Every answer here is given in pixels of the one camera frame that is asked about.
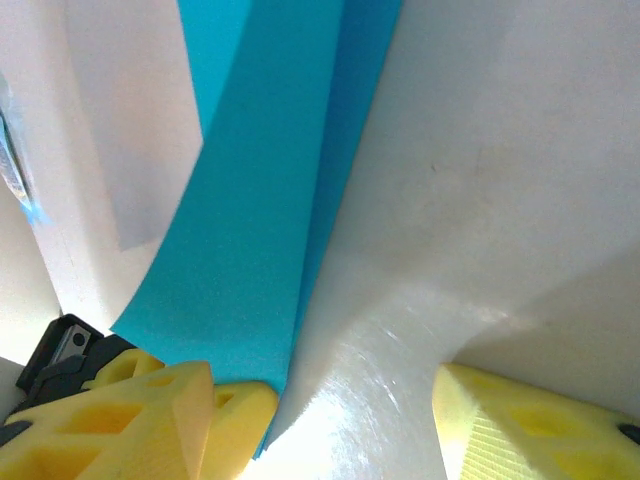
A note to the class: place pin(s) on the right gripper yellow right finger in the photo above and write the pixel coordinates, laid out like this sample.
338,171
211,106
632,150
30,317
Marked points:
540,440

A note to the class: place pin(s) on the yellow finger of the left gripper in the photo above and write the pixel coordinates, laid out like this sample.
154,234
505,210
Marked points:
125,367
240,425

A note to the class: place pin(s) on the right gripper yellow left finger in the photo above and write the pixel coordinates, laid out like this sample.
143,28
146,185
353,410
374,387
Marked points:
100,435

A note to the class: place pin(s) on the turquoise square paper sheet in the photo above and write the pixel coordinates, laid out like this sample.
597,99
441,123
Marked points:
260,200

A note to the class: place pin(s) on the clear plastic packet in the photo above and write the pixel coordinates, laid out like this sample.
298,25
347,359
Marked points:
10,165

